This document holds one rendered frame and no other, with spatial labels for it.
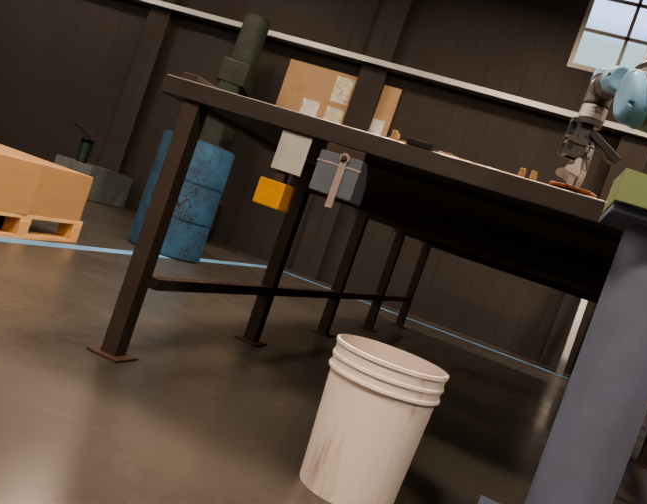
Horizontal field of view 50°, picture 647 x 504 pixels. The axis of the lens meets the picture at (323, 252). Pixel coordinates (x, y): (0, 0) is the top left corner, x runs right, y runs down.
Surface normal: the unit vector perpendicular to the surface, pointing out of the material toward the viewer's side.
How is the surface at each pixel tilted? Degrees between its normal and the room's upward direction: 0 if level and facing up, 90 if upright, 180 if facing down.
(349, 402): 93
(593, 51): 90
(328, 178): 90
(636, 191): 90
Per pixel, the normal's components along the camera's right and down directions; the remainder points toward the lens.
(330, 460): -0.58, -0.11
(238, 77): 0.00, 0.04
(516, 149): -0.28, -0.06
